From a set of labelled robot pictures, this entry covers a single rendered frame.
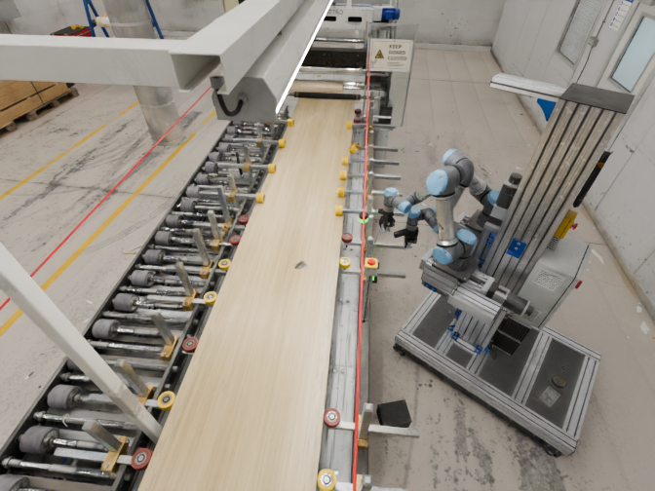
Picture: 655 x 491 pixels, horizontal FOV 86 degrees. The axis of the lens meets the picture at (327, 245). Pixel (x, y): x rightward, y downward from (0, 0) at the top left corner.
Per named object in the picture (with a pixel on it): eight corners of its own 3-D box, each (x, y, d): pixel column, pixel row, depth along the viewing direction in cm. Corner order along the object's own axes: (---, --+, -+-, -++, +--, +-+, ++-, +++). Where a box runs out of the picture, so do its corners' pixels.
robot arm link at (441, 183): (466, 258, 199) (461, 165, 176) (448, 270, 193) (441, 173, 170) (448, 252, 209) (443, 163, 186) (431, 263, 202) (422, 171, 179)
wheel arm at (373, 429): (417, 432, 168) (419, 428, 165) (418, 439, 166) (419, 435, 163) (327, 422, 171) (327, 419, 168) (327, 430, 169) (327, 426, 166)
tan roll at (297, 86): (384, 93, 434) (386, 82, 426) (385, 95, 425) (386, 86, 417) (271, 88, 444) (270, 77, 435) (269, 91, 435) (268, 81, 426)
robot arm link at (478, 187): (484, 208, 242) (449, 169, 206) (472, 196, 252) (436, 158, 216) (499, 196, 238) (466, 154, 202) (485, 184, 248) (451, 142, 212)
